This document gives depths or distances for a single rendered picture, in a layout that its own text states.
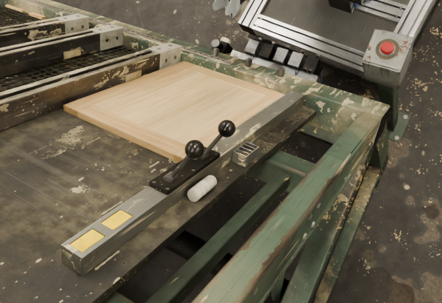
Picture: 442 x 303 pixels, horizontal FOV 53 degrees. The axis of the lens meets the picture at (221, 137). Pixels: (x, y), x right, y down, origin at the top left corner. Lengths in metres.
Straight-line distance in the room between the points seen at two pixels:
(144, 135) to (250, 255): 0.49
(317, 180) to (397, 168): 1.33
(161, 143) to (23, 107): 0.37
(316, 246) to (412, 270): 0.85
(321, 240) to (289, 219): 0.65
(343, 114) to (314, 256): 0.47
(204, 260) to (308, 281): 0.68
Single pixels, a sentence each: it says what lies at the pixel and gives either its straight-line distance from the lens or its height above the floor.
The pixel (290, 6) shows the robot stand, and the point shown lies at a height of 0.21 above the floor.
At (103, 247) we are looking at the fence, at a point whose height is 1.63.
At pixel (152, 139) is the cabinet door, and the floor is 1.33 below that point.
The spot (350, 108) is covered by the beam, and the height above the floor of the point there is 0.91.
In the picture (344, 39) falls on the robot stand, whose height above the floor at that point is 0.21.
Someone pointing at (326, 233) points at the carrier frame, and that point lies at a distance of 1.50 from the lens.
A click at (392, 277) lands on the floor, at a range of 2.28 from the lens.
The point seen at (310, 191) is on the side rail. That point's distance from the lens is 0.95.
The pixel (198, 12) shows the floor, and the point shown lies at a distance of 2.86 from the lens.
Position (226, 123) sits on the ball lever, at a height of 1.44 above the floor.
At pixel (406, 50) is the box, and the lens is 1.46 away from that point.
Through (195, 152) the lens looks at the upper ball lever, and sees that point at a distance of 0.83.
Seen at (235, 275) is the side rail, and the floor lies 1.59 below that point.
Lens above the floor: 2.28
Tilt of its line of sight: 65 degrees down
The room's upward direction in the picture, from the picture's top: 58 degrees counter-clockwise
